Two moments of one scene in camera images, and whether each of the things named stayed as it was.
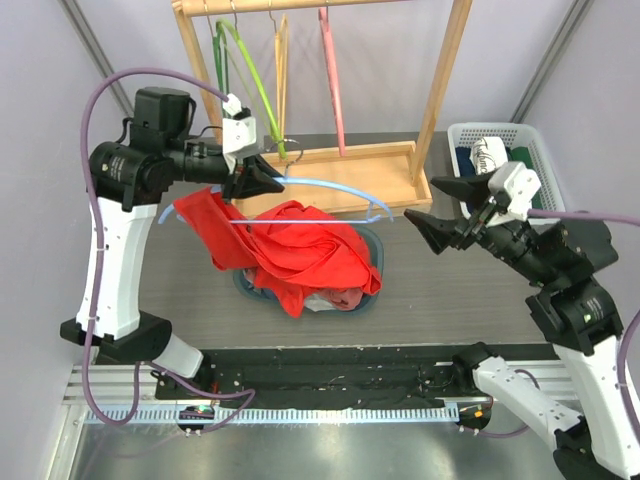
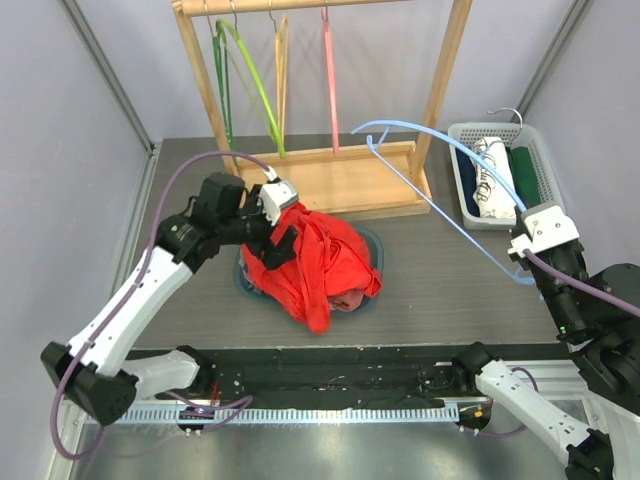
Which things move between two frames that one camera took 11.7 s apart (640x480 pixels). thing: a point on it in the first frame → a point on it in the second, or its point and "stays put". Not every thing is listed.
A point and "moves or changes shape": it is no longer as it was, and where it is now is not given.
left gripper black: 247,180 → 272,254
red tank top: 299,254 moves or changes shape
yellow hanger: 281,43 stays put
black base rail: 320,377 stays put
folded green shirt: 523,155 stays put
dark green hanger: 219,36 stays put
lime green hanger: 275,131 stays put
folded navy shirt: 466,167 stays put
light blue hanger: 278,180 → 518,275
